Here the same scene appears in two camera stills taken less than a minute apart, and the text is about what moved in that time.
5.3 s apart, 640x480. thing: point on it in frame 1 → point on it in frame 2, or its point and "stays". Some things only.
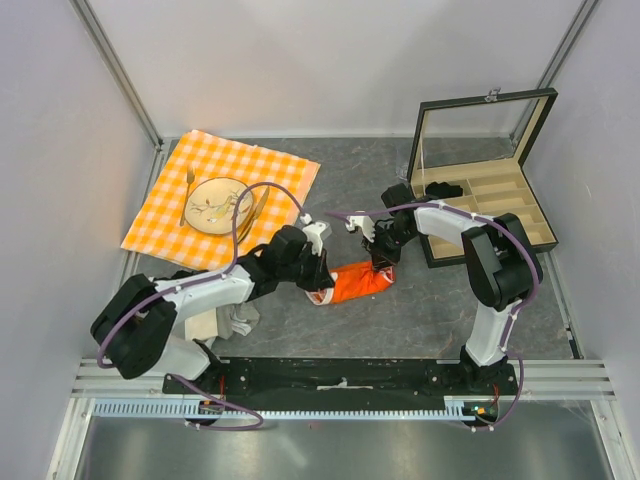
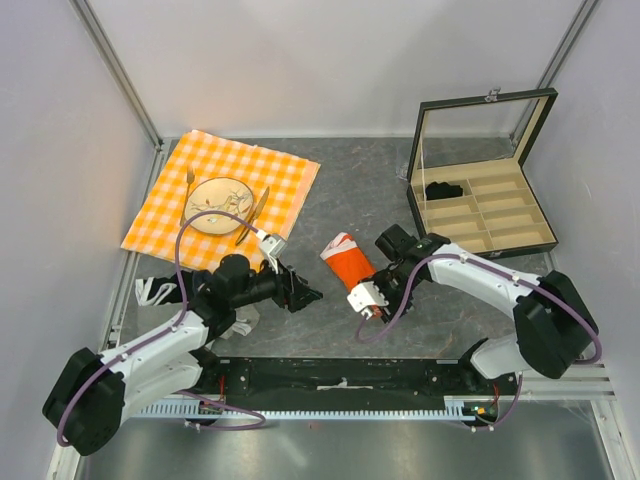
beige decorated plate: x=210 y=205 stays
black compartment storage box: x=475 y=148 stays
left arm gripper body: x=310 y=267 → x=281 y=291
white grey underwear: x=238 y=317 stays
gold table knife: x=249 y=222 stays
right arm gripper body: x=388 y=242 → x=392 y=284
